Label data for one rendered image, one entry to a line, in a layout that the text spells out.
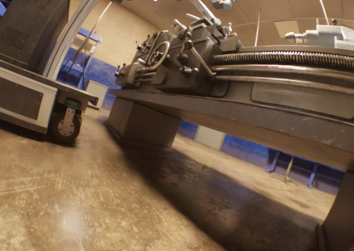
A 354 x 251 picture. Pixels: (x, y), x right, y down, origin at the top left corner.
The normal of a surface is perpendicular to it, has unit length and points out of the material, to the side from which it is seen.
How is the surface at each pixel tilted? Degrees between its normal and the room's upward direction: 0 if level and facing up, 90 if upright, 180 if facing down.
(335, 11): 180
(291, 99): 90
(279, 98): 90
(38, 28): 90
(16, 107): 90
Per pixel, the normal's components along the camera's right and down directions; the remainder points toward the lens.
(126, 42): 0.60, 0.19
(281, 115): -0.72, -0.29
